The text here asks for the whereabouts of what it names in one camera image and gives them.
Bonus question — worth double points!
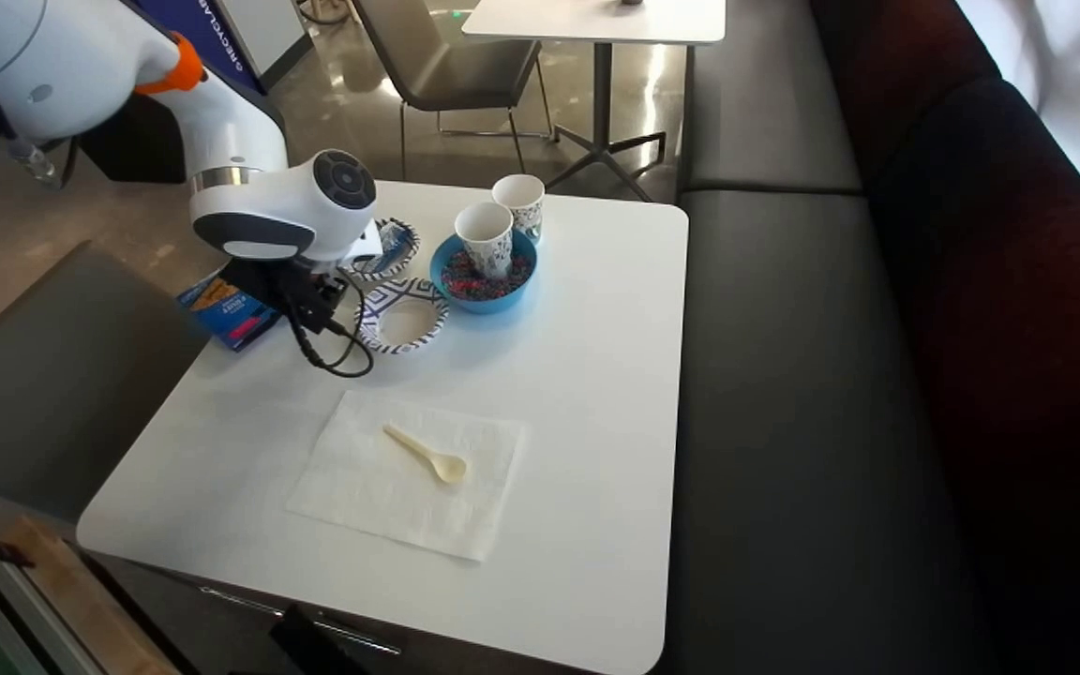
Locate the black bench sofa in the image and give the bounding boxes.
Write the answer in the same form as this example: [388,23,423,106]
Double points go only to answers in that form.
[660,0,1080,675]

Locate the wooden shelf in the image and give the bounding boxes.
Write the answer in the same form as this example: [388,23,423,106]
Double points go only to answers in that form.
[0,513,179,675]

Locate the silver blue wrapper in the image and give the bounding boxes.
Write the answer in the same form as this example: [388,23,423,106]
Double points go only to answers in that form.
[369,220,422,271]

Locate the blue bowl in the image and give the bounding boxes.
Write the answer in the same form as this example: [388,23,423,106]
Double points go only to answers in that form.
[429,227,542,315]

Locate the red snacks in bowl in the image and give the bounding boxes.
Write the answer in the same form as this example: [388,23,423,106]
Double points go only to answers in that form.
[442,262,534,305]

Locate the white panel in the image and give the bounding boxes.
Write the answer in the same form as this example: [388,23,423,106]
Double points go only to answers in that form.
[205,0,315,91]

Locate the cream plastic spoon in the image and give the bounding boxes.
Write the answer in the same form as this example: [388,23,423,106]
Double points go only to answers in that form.
[383,423,472,490]

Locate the patterned white paper cup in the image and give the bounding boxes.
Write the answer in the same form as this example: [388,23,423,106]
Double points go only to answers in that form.
[452,197,518,285]
[489,171,553,245]

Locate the white side table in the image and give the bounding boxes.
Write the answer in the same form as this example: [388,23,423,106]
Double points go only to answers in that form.
[462,0,729,195]

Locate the grey chair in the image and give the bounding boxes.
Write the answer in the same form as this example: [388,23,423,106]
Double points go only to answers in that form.
[348,0,559,180]

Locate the blue snack box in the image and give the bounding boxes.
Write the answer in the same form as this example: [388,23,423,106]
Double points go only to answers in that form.
[179,273,284,355]

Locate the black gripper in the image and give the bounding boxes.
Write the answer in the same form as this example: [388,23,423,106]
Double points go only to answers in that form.
[223,251,362,338]

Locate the grey seat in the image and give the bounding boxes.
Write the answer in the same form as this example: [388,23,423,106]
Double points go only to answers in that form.
[0,240,213,526]

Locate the white paper napkin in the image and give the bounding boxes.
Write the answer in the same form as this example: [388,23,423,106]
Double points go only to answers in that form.
[280,385,534,567]

